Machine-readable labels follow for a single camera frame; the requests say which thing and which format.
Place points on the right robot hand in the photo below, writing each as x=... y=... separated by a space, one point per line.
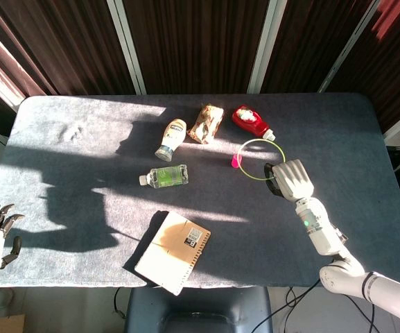
x=291 y=180

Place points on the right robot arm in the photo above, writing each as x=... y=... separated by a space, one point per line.
x=331 y=243

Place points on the small pink cylinder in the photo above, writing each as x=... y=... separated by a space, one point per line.
x=236 y=161

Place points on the blue-grey table cloth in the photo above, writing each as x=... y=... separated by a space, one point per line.
x=289 y=243

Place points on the red ketchup squeeze bottle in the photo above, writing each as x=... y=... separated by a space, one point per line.
x=250 y=120

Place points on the brown cardboard box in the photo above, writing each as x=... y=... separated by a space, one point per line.
x=2 y=324

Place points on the crumpled brown snack bag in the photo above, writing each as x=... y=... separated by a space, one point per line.
x=206 y=124

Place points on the clear water bottle green label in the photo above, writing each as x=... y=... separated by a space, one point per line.
x=165 y=176

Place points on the cream mayonnaise squeeze bottle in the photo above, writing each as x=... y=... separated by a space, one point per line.
x=172 y=136

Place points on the kraft spiral notebook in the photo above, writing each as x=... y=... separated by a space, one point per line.
x=168 y=253

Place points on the blue-grey chair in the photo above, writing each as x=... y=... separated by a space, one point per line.
x=199 y=308

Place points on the white screen frame post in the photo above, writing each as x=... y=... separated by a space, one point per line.
x=348 y=45
x=262 y=45
x=127 y=45

